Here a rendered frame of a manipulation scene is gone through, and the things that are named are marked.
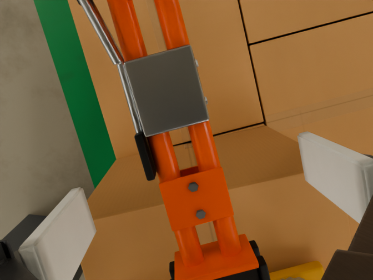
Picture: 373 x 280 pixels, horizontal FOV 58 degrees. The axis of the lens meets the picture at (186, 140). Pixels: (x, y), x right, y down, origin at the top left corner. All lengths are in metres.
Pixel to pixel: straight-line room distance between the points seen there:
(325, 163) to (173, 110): 0.16
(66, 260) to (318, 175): 0.13
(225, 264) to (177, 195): 0.08
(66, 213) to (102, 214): 0.34
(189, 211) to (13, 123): 1.29
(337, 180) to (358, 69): 0.81
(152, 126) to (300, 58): 0.65
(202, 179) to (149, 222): 0.20
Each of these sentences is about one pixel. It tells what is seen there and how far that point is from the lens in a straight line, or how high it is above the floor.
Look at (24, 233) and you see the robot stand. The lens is 1.48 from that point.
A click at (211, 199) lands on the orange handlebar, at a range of 0.32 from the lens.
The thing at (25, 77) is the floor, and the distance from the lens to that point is 1.52.
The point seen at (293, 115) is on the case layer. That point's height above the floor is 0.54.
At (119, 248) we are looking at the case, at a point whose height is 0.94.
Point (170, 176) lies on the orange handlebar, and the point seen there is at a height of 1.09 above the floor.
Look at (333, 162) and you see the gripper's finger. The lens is 0.17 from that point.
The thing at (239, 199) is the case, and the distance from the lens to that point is 0.50.
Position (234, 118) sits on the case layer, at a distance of 0.87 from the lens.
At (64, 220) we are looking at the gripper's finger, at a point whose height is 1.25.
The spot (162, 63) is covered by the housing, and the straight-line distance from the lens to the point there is 0.30.
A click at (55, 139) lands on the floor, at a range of 1.51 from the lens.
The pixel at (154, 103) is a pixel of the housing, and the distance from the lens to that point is 0.30.
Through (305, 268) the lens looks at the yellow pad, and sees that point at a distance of 0.54.
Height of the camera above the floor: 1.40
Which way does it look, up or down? 79 degrees down
